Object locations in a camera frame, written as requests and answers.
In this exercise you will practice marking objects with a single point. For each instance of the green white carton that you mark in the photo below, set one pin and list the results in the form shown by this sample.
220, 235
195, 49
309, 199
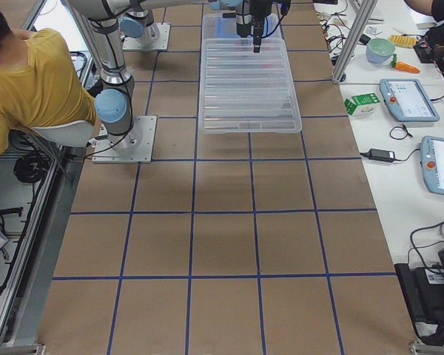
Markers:
362, 104

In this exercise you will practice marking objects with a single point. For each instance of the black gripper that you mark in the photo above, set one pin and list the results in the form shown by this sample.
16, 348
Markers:
245, 23

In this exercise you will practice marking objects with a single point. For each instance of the aluminium frame post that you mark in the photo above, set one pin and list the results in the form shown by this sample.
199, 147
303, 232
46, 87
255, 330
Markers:
357, 28

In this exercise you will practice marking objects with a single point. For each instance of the white chair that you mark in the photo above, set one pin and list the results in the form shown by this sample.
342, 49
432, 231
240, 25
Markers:
74, 134

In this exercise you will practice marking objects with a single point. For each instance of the teach pendant tablet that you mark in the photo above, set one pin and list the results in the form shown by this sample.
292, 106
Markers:
432, 163
407, 101

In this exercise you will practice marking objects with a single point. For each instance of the yellow toy corn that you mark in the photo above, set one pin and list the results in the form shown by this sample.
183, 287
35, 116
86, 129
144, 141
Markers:
404, 41

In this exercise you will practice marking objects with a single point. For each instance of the person in yellow shirt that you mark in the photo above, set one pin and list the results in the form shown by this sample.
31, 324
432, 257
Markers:
39, 86

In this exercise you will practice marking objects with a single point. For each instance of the green bowl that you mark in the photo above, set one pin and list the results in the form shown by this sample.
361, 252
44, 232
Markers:
379, 50

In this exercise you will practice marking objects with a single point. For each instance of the toy carrot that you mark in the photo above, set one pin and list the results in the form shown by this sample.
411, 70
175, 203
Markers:
402, 66

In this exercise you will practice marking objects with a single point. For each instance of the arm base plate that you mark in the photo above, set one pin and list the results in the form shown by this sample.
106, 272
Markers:
136, 147
161, 44

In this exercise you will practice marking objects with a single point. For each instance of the clear plastic box lid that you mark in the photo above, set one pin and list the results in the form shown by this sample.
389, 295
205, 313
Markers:
246, 92

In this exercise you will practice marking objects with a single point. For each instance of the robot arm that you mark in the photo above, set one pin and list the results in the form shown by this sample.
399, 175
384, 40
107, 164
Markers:
140, 26
114, 104

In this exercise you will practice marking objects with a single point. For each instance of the black power adapter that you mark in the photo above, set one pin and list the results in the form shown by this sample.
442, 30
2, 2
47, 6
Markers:
379, 155

